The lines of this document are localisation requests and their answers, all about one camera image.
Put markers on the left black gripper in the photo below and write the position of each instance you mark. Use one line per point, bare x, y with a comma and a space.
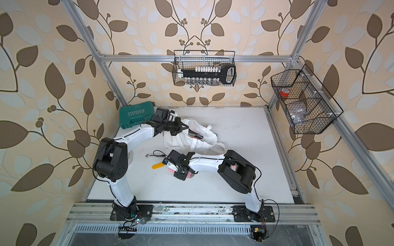
178, 127

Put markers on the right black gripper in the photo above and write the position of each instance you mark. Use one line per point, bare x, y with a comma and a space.
181, 177

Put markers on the white printed tote pouch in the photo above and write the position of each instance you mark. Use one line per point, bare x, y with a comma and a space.
182, 142

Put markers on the large yellow utility knife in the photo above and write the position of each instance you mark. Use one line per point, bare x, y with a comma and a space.
157, 166

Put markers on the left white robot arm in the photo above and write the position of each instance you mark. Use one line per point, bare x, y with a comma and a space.
112, 158

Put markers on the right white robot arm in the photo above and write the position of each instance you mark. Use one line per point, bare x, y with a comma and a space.
239, 173

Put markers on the green plastic tool case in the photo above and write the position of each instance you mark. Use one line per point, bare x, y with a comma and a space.
134, 115

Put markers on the black socket bit holder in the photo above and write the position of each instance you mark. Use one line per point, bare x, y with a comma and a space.
215, 75

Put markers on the red item in basket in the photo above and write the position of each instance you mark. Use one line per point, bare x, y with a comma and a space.
284, 92

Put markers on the clear plastic bag in basket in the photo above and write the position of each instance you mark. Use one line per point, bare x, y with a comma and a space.
298, 112

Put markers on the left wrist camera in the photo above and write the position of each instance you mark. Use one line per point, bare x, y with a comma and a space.
163, 115

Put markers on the back black wire basket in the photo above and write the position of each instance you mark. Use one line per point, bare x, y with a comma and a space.
201, 58

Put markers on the black wire basket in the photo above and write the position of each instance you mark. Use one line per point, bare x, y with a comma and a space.
322, 108
201, 58

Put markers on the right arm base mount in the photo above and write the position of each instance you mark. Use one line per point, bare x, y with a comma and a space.
242, 214

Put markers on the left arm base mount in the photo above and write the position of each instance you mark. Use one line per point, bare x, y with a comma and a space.
132, 212

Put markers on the aluminium front rail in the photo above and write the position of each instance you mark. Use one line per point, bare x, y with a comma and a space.
178, 213

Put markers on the right black wire basket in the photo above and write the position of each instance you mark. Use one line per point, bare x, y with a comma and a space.
322, 108

